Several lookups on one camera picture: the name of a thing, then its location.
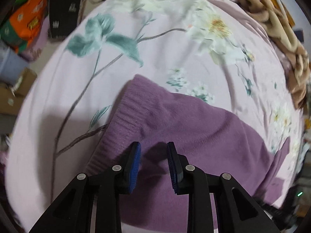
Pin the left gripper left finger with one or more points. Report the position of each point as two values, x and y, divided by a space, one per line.
130 171

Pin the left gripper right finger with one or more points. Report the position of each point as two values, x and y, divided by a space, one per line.
177 168

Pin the purple knit pants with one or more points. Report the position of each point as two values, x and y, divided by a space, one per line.
213 139

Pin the pink floral duvet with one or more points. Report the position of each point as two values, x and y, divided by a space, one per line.
208 49

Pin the brown cardboard box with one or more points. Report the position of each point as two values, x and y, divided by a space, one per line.
12 97

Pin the brown fleece blanket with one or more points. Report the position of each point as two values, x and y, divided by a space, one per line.
278 24

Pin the orange cardboard box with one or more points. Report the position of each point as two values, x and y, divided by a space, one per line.
24 25

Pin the black bag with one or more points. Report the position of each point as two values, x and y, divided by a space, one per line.
64 17

